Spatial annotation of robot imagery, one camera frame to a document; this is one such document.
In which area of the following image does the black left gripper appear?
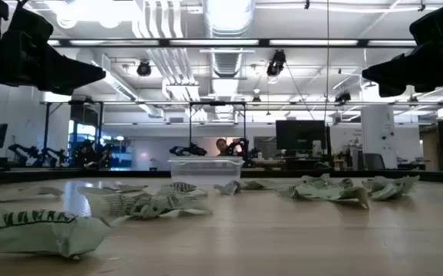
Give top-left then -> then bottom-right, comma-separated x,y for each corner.
0,32 -> 107,97

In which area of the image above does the pale green Stevia sweetener packet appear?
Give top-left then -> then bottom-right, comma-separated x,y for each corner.
362,175 -> 420,202
77,186 -> 146,225
277,173 -> 370,210
213,179 -> 242,196
102,182 -> 149,193
0,205 -> 112,258
156,182 -> 209,199
129,193 -> 213,221
240,179 -> 284,191

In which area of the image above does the clear plastic bin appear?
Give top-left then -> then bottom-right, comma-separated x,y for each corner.
167,156 -> 244,187

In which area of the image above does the white building pillar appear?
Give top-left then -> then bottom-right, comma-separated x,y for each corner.
360,103 -> 399,169

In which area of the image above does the dark office chair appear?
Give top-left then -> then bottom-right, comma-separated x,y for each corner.
363,153 -> 386,171

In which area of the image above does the black crossbar with light strips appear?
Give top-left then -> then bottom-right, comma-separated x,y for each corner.
47,37 -> 418,49

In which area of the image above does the black computer monitor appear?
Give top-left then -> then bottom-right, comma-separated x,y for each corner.
275,120 -> 327,151

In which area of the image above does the person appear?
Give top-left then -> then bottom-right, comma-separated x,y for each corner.
215,138 -> 231,157

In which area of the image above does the black gantry frame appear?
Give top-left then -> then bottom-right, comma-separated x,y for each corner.
41,100 -> 104,168
188,100 -> 248,158

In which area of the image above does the black ceiling-hung camera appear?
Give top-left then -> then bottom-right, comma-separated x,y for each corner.
136,60 -> 153,77
334,90 -> 352,104
266,49 -> 287,77

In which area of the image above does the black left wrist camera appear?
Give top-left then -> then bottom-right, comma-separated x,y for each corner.
6,2 -> 54,44

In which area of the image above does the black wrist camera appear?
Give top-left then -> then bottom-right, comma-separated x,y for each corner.
6,2 -> 54,44
409,0 -> 443,46

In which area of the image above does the thin hanging cable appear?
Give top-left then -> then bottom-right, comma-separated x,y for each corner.
323,0 -> 331,122

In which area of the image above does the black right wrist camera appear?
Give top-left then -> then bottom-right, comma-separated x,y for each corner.
409,0 -> 443,46

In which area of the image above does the black aluminium table frame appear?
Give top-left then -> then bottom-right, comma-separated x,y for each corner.
0,168 -> 443,186

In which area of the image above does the silver ventilation duct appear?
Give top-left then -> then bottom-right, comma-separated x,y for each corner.
204,0 -> 255,77

